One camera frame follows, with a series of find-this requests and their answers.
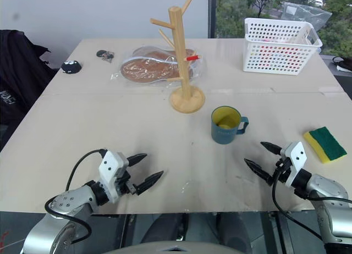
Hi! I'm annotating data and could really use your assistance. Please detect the black round pouch white eyes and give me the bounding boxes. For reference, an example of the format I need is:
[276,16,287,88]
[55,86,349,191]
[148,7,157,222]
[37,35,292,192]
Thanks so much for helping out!
[60,60,83,74]

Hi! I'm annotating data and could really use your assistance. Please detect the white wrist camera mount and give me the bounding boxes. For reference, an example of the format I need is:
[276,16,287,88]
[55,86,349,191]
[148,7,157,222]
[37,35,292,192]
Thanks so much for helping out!
[98,150,129,204]
[280,141,308,189]

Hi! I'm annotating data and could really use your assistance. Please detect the wooden mug tree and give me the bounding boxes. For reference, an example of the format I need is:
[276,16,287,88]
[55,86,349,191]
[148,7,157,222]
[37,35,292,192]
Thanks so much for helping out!
[149,0,206,114]

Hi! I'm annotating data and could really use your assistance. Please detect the white perforated plastic basket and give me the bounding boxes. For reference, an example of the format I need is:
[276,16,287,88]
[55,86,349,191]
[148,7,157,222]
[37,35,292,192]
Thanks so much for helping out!
[242,17,323,76]

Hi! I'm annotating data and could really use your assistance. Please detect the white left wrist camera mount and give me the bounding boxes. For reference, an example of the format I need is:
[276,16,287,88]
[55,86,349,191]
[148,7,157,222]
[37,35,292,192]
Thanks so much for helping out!
[98,150,129,204]

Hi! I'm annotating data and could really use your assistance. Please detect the clear plastic bag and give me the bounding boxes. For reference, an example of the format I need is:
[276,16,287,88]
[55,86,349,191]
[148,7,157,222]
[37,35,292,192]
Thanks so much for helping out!
[280,1,333,32]

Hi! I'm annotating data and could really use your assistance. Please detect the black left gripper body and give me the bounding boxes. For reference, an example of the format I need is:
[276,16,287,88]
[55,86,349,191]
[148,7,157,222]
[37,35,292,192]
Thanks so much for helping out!
[114,165,139,196]

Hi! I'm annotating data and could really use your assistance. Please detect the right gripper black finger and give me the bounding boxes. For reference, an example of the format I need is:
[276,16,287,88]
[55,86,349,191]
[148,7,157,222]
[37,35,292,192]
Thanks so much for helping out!
[260,141,283,156]
[244,158,274,187]

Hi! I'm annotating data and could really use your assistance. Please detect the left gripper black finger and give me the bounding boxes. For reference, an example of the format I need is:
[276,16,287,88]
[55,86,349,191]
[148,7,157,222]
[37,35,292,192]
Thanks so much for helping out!
[126,153,149,167]
[136,170,165,196]

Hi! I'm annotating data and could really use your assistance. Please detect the grey robot torso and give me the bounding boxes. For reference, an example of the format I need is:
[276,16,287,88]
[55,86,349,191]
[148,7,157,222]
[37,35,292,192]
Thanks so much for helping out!
[102,239,250,254]

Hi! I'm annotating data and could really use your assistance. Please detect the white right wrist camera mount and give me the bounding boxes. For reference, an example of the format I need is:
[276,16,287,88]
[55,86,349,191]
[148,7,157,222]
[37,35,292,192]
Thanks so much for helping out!
[280,141,308,189]

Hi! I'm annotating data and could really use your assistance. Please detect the black window frame post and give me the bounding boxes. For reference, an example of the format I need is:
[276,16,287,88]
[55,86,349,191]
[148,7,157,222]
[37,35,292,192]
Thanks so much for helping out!
[207,0,218,40]

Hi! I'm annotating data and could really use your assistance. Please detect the blue mug yellow inside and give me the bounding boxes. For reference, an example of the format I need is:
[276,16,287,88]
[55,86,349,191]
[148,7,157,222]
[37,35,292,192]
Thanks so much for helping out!
[210,106,250,145]

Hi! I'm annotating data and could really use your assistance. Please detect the brown insole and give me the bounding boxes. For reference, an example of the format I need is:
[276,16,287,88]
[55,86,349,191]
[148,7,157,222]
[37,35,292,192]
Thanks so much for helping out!
[142,48,196,65]
[120,57,179,84]

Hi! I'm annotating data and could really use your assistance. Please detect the black object on side table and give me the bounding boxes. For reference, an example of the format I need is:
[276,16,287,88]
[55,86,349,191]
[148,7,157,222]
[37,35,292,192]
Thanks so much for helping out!
[331,56,352,73]

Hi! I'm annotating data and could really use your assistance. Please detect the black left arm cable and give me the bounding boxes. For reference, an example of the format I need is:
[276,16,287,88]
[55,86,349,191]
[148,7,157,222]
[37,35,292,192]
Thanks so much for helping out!
[45,148,108,245]

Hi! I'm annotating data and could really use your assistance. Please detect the black jacket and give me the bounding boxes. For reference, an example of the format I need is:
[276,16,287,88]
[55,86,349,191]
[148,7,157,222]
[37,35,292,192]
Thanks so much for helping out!
[0,29,59,153]

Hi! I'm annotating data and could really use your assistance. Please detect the clear insole packaging bag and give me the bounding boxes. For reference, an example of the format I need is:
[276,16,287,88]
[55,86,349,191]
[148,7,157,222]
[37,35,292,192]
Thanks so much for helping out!
[110,45,205,87]

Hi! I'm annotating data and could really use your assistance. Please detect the small black keychain badge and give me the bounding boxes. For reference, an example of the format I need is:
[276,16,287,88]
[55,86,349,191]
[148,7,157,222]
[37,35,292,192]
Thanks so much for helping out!
[96,49,115,62]

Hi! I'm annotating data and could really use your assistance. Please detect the yellow green sponge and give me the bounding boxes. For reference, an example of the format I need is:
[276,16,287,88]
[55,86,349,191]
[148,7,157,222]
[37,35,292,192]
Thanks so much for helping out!
[302,126,348,165]

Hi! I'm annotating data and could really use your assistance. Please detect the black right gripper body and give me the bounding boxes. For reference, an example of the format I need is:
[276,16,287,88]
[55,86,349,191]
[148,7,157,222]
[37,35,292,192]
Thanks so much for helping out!
[273,156,292,184]

